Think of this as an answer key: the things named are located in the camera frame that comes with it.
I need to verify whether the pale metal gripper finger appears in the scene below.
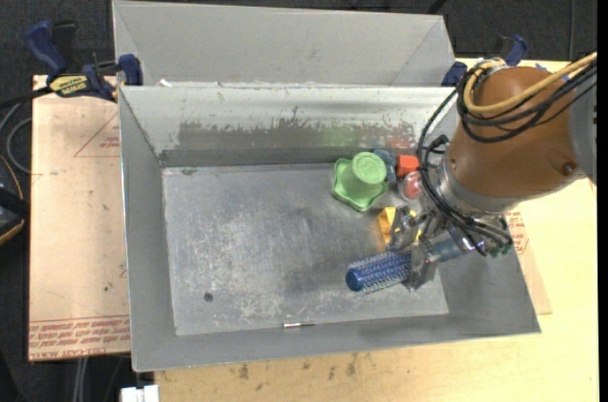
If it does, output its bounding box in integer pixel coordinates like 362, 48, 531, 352
387, 207, 425, 250
404, 245, 439, 293

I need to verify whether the yellow crumpled object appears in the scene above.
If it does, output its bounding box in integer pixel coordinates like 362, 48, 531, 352
375, 206, 418, 247

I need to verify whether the blue hair roller brush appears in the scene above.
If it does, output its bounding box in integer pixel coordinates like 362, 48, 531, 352
344, 250, 414, 297

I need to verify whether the red and clear round object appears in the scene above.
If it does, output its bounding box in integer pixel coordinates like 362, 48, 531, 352
397, 170, 425, 202

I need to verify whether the green plastic cup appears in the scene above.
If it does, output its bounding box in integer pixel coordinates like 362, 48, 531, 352
331, 151, 390, 213

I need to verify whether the orange-red small block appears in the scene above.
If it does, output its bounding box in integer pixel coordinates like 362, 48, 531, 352
395, 154, 421, 179

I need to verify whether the grey-blue small object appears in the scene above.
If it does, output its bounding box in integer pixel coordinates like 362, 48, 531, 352
371, 147, 399, 185

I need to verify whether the grey metal bin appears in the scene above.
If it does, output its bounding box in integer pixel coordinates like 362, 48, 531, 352
111, 0, 542, 373

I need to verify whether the brown cardboard board red print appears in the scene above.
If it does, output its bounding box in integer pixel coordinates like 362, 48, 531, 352
27, 74, 554, 364

